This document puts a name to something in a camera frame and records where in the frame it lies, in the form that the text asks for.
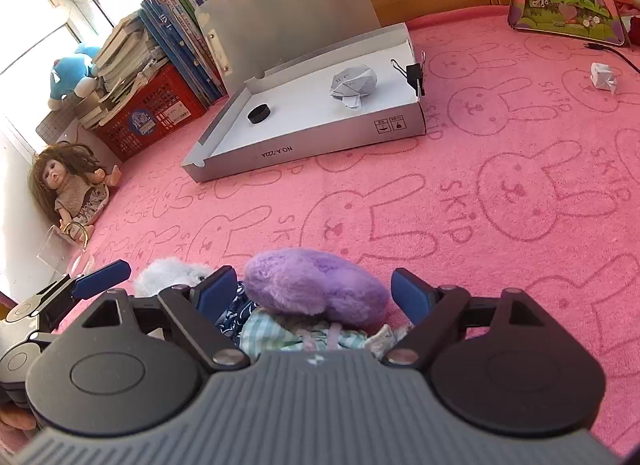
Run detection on gold ring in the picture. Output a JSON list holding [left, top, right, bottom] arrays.
[[61, 221, 91, 248]]

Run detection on window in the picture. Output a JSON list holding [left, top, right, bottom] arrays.
[[0, 0, 166, 76]]

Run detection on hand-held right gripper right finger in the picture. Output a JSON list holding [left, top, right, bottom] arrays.
[[382, 267, 558, 366]]

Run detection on small white paper origami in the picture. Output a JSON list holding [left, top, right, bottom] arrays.
[[590, 62, 620, 93]]

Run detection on pink rabbit print blanket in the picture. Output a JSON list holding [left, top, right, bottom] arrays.
[[65, 5, 640, 465]]

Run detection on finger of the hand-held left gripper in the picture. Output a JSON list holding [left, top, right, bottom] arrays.
[[5, 260, 132, 332]]

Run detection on row of blue upright books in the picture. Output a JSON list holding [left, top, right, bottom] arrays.
[[140, 0, 231, 106]]

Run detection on black cable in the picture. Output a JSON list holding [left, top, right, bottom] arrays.
[[585, 42, 640, 70]]

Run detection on grey grid board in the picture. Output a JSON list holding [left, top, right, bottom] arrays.
[[36, 106, 98, 146]]

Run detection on clear plastic stand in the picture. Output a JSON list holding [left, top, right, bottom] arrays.
[[37, 225, 96, 276]]

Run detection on stack of lying books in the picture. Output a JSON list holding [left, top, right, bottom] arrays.
[[77, 10, 171, 130]]

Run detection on long-haired doll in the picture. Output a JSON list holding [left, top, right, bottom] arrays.
[[29, 144, 123, 238]]

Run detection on blue floral pouch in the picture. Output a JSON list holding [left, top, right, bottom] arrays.
[[215, 282, 258, 346]]

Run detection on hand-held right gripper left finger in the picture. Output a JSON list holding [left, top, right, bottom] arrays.
[[80, 266, 251, 368]]

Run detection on person's left hand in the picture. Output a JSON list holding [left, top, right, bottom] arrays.
[[0, 406, 37, 432]]

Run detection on white fluffy plush toy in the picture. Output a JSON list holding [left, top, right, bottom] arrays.
[[134, 257, 216, 298]]

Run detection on red plastic crate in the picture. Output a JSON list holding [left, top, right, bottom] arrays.
[[95, 64, 208, 163]]

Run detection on blue plush toy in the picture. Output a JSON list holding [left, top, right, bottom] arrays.
[[47, 42, 103, 108]]

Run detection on silver cardboard box with lid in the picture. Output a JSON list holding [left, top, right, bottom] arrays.
[[181, 0, 427, 184]]

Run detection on black binder clip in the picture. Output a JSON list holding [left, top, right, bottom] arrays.
[[391, 51, 427, 96]]

